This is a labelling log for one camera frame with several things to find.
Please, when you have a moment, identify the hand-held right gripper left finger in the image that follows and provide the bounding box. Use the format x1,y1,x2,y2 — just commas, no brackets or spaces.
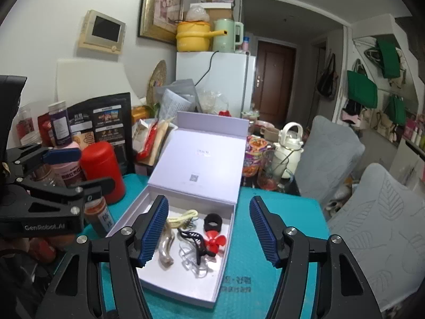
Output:
41,194,170,319

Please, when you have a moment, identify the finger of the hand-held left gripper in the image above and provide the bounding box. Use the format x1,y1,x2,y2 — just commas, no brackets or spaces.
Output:
15,177,115,216
7,144,82,177

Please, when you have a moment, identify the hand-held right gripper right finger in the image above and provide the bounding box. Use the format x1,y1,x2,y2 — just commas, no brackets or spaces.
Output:
249,195,384,319

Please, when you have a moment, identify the pearl wavy hair clip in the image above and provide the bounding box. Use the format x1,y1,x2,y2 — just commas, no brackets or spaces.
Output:
159,224,176,270

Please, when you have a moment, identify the cream claw hair clip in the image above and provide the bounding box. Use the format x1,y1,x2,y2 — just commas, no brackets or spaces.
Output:
166,209,199,230

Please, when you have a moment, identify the black claw hair clip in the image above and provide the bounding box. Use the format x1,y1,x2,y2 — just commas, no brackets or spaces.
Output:
177,228,206,266

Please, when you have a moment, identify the red flower hair clip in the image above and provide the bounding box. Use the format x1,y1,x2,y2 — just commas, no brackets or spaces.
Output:
203,233,227,256

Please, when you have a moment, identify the clear hair clip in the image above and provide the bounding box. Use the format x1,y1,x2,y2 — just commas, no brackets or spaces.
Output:
179,242,210,278

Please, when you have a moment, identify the white gift box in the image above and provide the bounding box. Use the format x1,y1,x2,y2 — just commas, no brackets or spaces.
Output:
105,111,249,309

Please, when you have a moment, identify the pink jar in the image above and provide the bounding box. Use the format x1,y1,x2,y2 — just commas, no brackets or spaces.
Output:
50,141,85,187

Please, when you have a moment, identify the red canister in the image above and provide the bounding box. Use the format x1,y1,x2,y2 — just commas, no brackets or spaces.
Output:
80,141,126,205

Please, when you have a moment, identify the purple bottle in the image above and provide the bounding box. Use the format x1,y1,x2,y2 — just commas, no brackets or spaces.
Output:
48,101,72,147

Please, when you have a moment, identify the brown spice jar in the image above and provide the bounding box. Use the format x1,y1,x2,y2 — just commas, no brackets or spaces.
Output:
83,196,117,237

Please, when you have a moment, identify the teal bubble mat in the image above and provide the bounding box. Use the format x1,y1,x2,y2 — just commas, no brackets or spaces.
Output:
55,173,331,319

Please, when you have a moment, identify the black printed pouch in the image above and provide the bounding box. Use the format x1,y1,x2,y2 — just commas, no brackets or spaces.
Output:
68,92,132,175

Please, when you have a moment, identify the glass mug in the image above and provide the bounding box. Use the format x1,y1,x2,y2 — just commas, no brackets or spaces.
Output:
257,149,294,191

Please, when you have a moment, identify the red snack packet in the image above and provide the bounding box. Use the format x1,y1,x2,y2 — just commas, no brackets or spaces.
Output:
136,120,167,165

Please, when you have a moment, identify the instant noodle cup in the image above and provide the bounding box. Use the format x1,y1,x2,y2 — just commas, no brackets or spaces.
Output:
244,136,271,177

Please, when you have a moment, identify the white board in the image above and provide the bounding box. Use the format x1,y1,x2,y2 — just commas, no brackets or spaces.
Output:
55,58,140,107

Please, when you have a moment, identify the grey leaf-pattern chair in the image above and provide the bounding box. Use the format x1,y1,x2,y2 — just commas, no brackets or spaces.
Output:
294,116,366,207
327,163,425,313

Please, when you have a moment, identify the woven round fan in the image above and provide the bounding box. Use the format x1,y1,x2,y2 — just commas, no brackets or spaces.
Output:
147,60,167,107

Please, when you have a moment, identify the grey plastic bag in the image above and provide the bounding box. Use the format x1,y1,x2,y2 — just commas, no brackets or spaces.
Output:
156,79,203,117

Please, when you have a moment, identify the brown door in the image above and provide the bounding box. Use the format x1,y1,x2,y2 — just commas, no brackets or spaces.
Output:
252,40,297,125

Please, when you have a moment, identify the white cabinet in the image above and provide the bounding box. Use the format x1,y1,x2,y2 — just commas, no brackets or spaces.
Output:
388,136,425,187

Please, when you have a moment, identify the white fridge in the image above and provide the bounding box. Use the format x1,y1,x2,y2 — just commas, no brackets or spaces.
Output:
175,51,257,118

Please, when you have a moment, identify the black handbag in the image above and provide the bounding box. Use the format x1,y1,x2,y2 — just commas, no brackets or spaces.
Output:
317,53,339,100

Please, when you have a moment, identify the green tote bag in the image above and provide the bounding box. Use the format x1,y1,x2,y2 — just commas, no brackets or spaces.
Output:
347,60,379,108
388,95,407,126
377,38,402,78

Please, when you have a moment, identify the yellow pot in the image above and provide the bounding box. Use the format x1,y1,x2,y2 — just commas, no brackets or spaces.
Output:
176,21,228,53

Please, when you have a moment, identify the gold framed picture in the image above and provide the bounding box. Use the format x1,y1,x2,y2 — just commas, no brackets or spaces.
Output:
138,0,185,45

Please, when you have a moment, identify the row of bottles and jars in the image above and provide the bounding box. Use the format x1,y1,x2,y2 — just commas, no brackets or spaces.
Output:
403,115,425,148

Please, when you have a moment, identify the pale green kettle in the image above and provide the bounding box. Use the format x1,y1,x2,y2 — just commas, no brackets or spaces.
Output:
212,19,244,53

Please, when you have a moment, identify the white handled teapot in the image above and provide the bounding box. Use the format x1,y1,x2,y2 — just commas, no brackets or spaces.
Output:
272,122,304,180

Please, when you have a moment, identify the beige wall intercom panel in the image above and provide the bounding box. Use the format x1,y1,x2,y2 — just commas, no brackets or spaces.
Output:
78,9,127,55

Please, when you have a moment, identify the black power cable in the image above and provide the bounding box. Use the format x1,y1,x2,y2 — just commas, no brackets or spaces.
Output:
195,51,220,87

